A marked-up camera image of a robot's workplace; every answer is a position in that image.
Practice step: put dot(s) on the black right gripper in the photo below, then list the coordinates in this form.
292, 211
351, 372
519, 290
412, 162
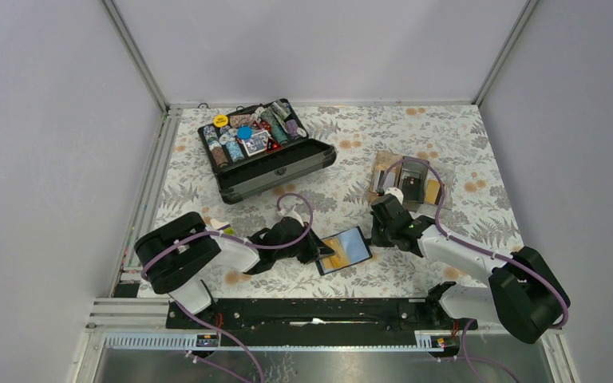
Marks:
375, 238

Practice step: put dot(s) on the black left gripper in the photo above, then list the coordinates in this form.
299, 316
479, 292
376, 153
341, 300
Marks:
316, 249

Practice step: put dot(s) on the gold credit card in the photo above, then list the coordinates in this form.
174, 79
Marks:
340, 259

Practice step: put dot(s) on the black card holder wallet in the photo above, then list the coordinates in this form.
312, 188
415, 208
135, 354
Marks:
350, 248

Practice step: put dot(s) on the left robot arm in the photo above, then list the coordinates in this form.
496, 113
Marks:
172, 256

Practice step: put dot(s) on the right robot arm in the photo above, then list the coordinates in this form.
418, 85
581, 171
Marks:
518, 291

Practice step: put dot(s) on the white striped card in box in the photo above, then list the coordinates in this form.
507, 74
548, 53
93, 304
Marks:
386, 180

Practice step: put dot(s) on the smoky grey transparent card box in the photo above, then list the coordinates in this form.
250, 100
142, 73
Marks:
415, 168

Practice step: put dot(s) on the clear transparent card box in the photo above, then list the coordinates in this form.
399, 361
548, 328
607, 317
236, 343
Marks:
447, 174

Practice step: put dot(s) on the gold striped card in box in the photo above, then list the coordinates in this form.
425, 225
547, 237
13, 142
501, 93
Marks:
433, 192

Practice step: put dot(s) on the blue playing card deck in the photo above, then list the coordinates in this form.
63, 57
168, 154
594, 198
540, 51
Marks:
256, 143

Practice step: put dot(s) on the green purple toy block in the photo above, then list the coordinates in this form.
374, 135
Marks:
228, 230

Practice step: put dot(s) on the red triangular dealer button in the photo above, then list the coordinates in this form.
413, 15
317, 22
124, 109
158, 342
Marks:
272, 146

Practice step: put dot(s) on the black poker chip case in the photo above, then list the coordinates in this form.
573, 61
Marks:
300, 155

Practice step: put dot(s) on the blue poker chip stack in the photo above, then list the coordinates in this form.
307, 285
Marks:
234, 150

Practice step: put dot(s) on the blue round dealer chip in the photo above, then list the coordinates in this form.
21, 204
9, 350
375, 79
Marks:
244, 132

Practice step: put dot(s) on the brown poker chip stack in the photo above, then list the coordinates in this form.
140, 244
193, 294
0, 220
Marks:
219, 156

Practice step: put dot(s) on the yellow round chip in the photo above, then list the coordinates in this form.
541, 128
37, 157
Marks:
220, 121

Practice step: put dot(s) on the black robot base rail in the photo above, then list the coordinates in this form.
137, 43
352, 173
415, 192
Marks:
393, 313

